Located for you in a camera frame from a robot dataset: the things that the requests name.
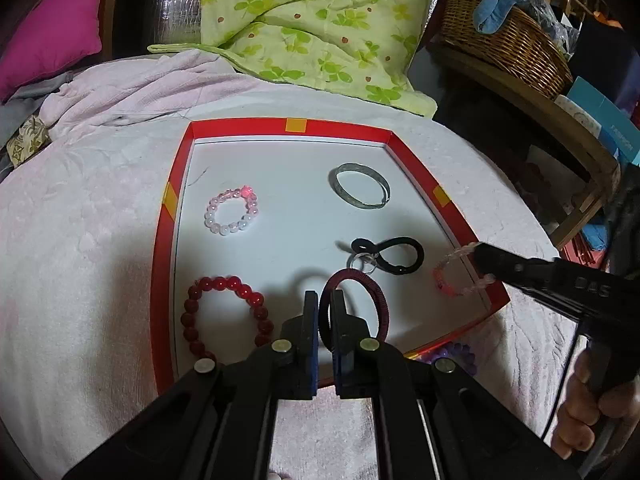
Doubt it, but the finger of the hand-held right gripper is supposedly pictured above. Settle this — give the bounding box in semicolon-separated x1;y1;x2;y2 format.
471;241;558;293

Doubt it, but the person's right hand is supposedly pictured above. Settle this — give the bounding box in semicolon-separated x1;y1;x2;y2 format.
551;347;623;461

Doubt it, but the small white box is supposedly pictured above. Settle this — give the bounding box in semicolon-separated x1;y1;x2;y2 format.
554;94;602;137

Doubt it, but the red bead bracelet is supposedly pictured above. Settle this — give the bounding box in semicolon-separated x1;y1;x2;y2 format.
181;275;272;363

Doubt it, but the magenta pillow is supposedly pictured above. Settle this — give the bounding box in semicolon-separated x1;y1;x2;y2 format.
0;0;104;104

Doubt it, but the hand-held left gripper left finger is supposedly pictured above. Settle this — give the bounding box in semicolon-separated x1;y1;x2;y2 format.
62;290;320;480

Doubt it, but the white bead bracelet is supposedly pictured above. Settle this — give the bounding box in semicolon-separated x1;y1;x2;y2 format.
203;185;261;237

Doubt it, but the dark red bangle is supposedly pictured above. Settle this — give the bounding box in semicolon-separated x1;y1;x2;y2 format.
319;268;385;353

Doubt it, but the clear plastic bag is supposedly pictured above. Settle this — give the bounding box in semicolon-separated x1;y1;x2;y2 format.
535;0;582;58

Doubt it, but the pale pink bead bracelet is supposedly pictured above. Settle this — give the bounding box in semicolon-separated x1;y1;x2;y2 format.
432;242;497;297

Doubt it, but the purple bead bracelet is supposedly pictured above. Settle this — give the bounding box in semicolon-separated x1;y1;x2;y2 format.
417;341;480;376

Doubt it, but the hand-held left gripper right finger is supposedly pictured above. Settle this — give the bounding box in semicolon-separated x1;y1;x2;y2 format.
331;290;582;480

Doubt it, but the black hair tie with ring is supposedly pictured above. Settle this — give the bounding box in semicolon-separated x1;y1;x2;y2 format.
337;235;426;277

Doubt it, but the blue cloth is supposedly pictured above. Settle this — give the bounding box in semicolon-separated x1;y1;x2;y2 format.
473;0;540;36

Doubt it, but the pale pink blanket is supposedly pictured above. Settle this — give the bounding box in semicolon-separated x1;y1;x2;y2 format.
0;50;591;480

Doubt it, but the wicker basket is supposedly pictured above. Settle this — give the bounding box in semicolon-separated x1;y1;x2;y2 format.
439;0;574;102

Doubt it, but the wooden side table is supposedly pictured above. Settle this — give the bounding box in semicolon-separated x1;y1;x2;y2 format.
427;41;622;252

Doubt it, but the green floral quilt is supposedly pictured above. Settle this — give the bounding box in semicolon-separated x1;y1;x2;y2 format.
147;0;439;120

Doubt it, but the red shallow cardboard box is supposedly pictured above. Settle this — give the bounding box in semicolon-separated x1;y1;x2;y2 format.
150;117;512;397

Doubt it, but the teal box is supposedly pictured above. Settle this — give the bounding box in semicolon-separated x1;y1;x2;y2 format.
566;76;640;167

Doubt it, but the grey blanket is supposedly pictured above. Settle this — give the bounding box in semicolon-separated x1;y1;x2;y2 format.
0;71;76;183

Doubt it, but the small patterned cushion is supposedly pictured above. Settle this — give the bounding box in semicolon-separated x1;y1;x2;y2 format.
6;115;51;169

